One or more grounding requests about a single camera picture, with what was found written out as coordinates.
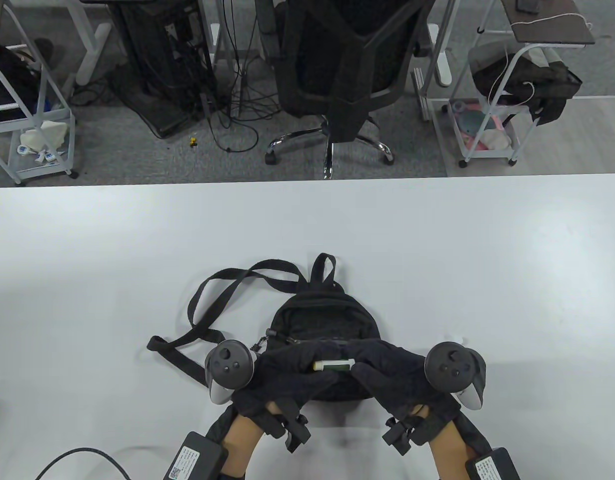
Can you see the person's right hand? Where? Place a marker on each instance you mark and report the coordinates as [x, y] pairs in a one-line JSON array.
[[397, 375]]

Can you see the person's left hand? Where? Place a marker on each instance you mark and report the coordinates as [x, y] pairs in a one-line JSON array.
[[287, 380]]

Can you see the white green lubricant stick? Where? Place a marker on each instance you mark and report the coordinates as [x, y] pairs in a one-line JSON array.
[[337, 365]]

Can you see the person's left forearm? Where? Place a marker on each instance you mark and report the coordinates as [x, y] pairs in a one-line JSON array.
[[240, 440]]

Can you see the person's right forearm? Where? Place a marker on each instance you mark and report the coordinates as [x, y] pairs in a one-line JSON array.
[[447, 450]]

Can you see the white metal cart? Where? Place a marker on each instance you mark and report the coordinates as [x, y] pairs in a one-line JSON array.
[[487, 155], [42, 173]]

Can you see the cream cloth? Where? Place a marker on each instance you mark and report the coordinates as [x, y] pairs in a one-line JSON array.
[[497, 139]]

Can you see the pink box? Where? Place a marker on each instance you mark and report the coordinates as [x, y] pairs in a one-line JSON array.
[[470, 120]]

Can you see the grey metal rails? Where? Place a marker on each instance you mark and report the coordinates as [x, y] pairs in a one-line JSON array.
[[421, 95]]

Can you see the black mesh office chair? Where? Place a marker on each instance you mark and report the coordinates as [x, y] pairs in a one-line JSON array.
[[337, 75]]

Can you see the white desk leg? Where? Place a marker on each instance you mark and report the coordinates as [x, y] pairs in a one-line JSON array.
[[442, 65], [215, 40], [90, 55]]

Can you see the black bag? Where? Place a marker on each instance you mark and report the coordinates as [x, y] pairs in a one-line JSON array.
[[552, 80]]

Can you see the white cloth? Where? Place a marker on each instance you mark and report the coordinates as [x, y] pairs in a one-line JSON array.
[[45, 132]]

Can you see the black computer tower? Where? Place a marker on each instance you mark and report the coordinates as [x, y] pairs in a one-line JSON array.
[[152, 50]]

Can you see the brown side table top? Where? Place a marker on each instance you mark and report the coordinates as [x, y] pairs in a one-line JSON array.
[[552, 27]]

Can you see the black phone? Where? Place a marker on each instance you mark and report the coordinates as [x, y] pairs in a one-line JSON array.
[[527, 6]]

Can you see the black jacket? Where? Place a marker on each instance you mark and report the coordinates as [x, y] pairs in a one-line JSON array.
[[7, 85]]

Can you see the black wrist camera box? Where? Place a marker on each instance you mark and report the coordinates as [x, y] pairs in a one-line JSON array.
[[492, 467], [192, 460]]

